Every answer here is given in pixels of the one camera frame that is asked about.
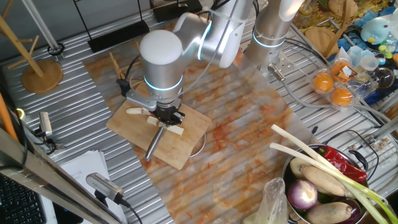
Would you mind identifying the clear plastic bag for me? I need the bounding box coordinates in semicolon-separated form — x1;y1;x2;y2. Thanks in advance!
242;177;290;224

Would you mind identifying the silver depth camera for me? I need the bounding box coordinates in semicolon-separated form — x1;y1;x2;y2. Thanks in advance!
86;172;125;205
34;111;58;150

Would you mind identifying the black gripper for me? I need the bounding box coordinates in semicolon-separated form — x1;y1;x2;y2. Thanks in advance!
154;104;187;128

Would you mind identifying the orange marble pattern mat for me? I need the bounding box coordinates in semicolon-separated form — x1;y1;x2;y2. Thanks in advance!
82;12;315;224

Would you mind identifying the purple eggplant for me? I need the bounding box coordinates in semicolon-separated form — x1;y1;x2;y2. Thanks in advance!
335;198;362;224

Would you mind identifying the black camera cable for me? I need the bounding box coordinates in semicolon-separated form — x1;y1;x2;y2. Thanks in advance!
119;198;144;224

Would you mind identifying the round glass bowl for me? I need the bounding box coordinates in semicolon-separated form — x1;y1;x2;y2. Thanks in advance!
369;67;395;90

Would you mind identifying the blue plush toy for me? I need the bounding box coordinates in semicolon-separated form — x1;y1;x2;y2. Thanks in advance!
360;17;391;45

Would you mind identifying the orange pole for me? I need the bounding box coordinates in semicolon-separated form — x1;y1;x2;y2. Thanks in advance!
0;92;19;142

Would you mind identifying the wooden peg rack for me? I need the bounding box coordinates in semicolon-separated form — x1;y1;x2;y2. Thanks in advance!
108;42;142;81

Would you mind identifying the clear plastic container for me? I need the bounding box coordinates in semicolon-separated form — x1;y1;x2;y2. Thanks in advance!
347;45;374;65

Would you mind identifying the aluminium profile bar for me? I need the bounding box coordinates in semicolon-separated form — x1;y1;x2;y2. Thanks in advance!
371;116;398;141

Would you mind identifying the steel ring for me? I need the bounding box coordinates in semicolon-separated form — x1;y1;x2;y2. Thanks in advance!
189;132;208;158

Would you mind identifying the black keyboard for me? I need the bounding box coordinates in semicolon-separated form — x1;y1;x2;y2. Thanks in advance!
0;174;47;224

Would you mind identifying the red pepper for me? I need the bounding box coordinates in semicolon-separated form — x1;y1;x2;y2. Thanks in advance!
317;145;368;183

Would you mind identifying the pale potato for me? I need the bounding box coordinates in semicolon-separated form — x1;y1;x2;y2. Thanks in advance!
289;157;312;179

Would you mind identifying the blue cloth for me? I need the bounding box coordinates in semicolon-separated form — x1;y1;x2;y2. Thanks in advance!
337;6;398;105

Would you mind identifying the white paper stack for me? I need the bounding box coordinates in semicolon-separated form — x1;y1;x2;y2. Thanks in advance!
40;150;128;224

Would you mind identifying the orange fruit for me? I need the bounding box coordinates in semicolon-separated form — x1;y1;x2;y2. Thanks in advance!
329;61;352;78
312;72;334;93
329;86;354;108

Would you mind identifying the silver stand pole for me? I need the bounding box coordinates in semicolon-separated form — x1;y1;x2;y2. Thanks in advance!
21;0;66;62

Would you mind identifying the purple onion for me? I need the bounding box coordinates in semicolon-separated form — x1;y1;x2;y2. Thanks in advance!
286;179;318;211

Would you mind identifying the wooden cutting board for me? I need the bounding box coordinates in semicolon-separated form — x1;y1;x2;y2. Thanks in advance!
105;82;213;170

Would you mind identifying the wooden mug tree stand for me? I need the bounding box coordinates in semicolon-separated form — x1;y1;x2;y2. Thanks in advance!
304;0;352;59

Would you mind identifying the clear plastic cup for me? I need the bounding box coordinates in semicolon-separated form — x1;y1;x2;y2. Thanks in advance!
359;55;380;72

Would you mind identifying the glass jar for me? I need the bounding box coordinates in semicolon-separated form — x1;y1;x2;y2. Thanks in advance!
294;0;315;27

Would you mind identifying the grey robot hose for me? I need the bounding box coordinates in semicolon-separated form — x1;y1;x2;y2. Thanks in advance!
267;63;398;124

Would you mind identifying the tan yam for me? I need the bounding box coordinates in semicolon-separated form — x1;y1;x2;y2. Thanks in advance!
306;200;353;224
300;165;347;197

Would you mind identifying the steel kitchen knife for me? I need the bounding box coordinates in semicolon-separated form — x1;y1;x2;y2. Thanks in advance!
144;123;169;162

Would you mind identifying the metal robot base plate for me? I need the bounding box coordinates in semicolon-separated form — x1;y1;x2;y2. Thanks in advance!
236;40;296;82

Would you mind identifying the clear plastic fruit carton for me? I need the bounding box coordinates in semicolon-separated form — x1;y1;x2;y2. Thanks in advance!
310;57;379;110

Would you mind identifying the aluminium frame beam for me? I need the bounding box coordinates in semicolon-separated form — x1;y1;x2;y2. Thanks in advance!
0;127;125;224

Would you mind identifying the long green scallion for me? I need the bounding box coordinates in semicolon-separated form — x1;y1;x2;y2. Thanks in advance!
269;142;391;224
270;123;398;224

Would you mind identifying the round wooden disc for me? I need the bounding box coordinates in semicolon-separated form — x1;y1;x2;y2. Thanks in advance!
0;0;64;95

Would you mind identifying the black stand with rod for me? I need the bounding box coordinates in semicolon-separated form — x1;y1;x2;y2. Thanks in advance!
73;0;150;53

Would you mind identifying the green plastic toy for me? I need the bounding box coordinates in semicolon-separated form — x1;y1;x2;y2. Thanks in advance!
377;44;394;60

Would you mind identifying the steel pot with black handle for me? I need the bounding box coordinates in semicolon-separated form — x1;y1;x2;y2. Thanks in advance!
281;143;389;224

